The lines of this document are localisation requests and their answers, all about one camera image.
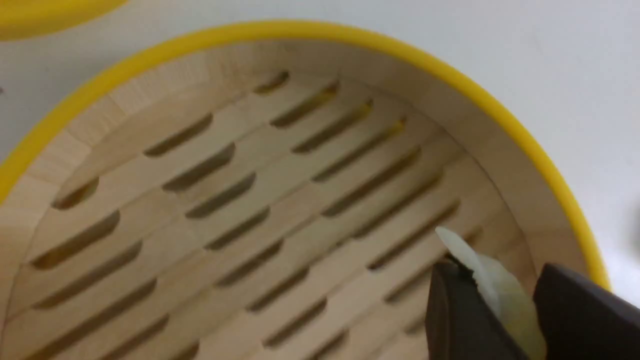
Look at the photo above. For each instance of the bamboo steamer tray yellow rim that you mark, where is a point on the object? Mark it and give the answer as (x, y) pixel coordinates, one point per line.
(268, 191)

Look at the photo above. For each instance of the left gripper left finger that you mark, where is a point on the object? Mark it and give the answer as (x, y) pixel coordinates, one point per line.
(459, 325)

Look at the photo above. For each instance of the green dumpling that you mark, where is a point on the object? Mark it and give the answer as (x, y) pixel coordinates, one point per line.
(502, 292)

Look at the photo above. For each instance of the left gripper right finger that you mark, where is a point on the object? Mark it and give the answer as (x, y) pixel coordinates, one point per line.
(582, 321)

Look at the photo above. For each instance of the woven bamboo steamer lid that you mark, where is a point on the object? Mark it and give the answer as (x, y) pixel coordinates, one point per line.
(22, 19)

